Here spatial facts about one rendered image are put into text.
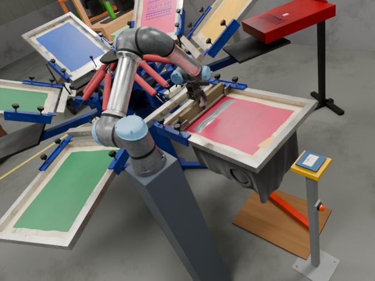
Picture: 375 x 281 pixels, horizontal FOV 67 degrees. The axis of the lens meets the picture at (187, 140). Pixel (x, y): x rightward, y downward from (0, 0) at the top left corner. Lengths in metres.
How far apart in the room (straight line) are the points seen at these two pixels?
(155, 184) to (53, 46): 2.40
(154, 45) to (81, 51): 2.02
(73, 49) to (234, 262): 2.51
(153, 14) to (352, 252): 2.73
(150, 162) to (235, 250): 1.30
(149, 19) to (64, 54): 0.94
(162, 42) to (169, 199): 0.68
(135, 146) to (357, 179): 1.96
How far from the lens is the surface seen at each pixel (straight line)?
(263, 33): 2.45
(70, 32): 3.45
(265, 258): 2.22
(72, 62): 3.13
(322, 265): 2.19
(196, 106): 1.79
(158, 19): 3.16
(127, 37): 1.31
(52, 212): 1.77
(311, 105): 1.69
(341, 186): 2.58
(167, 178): 1.21
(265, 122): 1.67
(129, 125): 1.11
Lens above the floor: 1.96
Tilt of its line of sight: 36 degrees down
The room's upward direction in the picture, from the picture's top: 21 degrees counter-clockwise
